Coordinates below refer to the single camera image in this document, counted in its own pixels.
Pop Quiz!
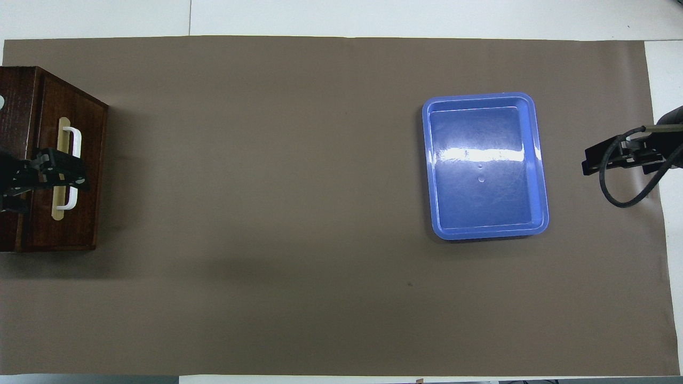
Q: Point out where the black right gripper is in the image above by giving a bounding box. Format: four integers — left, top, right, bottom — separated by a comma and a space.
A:
581, 128, 683, 177

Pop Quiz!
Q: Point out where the wooden drawer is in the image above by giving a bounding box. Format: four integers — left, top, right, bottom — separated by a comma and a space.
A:
16, 67, 109, 251

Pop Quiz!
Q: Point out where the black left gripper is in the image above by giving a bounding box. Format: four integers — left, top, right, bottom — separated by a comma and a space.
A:
0, 148, 90, 214

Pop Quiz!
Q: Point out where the white drawer handle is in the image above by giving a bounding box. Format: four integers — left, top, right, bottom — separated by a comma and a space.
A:
55, 125, 84, 211

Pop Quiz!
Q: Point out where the brown table mat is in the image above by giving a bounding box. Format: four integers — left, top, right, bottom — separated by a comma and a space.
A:
0, 35, 681, 377

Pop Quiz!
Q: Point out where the blue plastic tray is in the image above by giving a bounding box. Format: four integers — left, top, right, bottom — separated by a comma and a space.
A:
422, 92, 550, 241

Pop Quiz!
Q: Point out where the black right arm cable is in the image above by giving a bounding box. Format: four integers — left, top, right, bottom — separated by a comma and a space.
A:
598, 125, 683, 209

